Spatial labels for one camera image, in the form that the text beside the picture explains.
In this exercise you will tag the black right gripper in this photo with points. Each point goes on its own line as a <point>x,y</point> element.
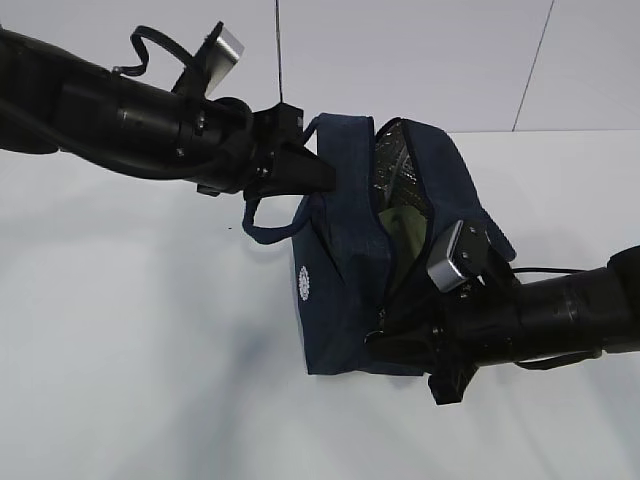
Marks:
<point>478,326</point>

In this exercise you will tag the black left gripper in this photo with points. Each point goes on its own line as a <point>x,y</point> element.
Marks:
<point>267,158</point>

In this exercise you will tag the navy blue lunch bag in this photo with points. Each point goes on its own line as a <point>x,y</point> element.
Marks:
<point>343,256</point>

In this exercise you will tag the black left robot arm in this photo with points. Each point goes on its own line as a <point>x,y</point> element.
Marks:
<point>156,120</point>

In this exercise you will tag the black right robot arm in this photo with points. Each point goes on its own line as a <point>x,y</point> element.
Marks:
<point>568,319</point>

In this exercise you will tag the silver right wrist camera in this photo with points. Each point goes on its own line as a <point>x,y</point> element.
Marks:
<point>463,251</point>

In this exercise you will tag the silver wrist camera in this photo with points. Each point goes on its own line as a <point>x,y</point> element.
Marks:
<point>219,53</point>
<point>463,251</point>

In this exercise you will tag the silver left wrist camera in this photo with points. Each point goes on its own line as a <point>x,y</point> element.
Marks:
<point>219,53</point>

